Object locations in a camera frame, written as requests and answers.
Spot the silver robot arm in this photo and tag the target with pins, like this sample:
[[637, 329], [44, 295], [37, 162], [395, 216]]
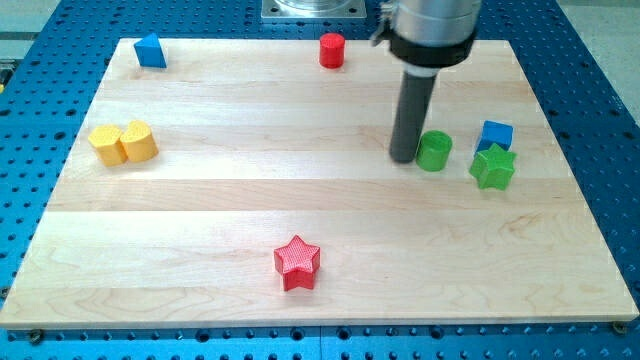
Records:
[[428, 35]]

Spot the blue triangle block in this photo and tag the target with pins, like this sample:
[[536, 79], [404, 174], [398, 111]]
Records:
[[149, 52]]

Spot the wooden board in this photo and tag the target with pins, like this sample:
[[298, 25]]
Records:
[[258, 143]]

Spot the red star block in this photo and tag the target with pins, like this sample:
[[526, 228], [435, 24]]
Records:
[[297, 263]]

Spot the green cylinder block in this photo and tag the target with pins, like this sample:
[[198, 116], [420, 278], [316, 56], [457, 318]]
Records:
[[433, 151]]

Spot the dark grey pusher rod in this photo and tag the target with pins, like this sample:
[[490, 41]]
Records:
[[413, 103]]

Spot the red cylinder block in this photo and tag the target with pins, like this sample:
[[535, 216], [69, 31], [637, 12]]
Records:
[[331, 51]]

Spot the green star block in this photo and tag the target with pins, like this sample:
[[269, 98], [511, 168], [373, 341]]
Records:
[[493, 167]]

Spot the blue cube block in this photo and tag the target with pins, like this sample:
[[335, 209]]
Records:
[[495, 133]]

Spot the yellow heart block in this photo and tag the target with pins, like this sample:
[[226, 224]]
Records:
[[138, 141]]

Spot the yellow hexagon block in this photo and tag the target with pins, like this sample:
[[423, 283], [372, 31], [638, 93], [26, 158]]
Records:
[[105, 139]]

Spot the blue perforated table plate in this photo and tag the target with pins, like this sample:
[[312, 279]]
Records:
[[51, 90]]

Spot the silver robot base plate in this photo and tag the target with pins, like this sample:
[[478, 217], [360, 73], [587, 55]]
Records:
[[313, 9]]

